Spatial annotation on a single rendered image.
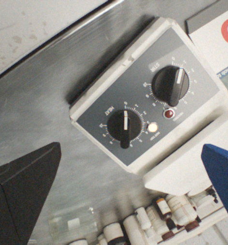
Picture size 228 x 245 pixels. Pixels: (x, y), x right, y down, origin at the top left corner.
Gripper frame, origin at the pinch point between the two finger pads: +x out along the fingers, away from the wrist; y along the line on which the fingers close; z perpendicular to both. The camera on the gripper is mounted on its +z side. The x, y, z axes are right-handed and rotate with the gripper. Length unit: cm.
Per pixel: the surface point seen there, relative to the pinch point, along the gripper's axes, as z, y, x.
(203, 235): -49, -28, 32
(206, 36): 7.6, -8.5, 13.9
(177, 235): -48, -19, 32
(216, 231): -48, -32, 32
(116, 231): -42, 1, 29
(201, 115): 0.1, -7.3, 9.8
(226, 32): 8.0, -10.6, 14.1
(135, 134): -1.6, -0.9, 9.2
